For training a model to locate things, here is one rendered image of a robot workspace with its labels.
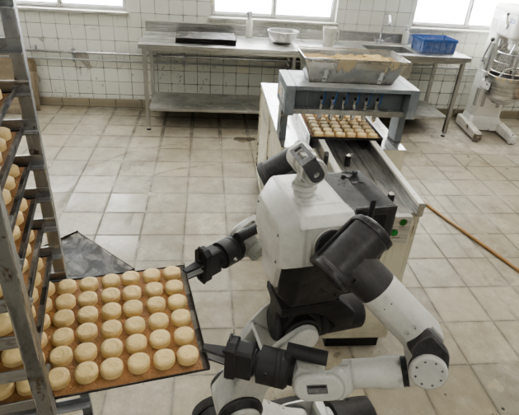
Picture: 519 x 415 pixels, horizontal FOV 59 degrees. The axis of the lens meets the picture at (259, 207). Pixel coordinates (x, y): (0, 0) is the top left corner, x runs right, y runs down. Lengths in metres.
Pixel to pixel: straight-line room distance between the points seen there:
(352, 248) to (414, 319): 0.20
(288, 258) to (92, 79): 4.85
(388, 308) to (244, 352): 0.34
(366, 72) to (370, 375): 1.80
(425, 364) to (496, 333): 1.95
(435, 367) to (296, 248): 0.38
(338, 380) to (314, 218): 0.35
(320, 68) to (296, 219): 1.54
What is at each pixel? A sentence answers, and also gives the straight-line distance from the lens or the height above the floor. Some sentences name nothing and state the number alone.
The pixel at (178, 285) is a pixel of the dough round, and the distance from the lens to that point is 1.32.
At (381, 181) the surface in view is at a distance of 2.31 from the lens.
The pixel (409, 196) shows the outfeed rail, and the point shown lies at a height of 0.88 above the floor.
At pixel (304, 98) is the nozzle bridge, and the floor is 1.09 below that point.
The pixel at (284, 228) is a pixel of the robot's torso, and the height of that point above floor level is 1.25.
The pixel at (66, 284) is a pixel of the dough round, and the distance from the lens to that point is 1.37.
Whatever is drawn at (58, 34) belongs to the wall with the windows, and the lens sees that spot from 5.71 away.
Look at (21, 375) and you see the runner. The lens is 1.07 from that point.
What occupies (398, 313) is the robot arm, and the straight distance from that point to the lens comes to 1.01.
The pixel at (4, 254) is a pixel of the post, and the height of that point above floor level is 1.36.
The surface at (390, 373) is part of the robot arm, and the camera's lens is 1.09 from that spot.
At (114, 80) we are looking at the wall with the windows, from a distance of 5.69.
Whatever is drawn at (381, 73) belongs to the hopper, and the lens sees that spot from 2.59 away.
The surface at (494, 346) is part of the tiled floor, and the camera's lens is 2.89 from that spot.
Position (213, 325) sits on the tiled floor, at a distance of 2.57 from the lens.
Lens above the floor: 1.82
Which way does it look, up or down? 30 degrees down
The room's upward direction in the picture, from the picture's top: 4 degrees clockwise
